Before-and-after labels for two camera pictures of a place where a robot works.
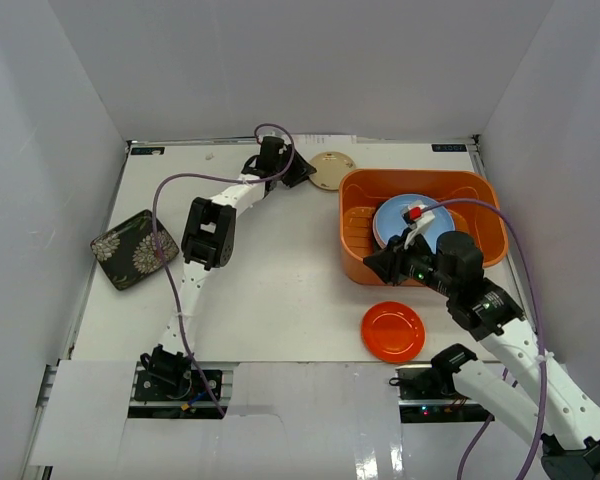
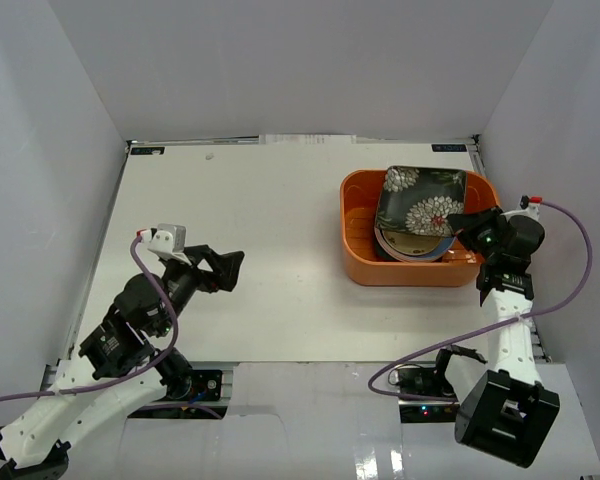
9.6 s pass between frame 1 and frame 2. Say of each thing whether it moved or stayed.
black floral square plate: moved
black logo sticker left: stayed
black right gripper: moved
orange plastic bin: stayed
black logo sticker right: stayed
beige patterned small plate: moved
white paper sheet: stayed
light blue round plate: moved
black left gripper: moved
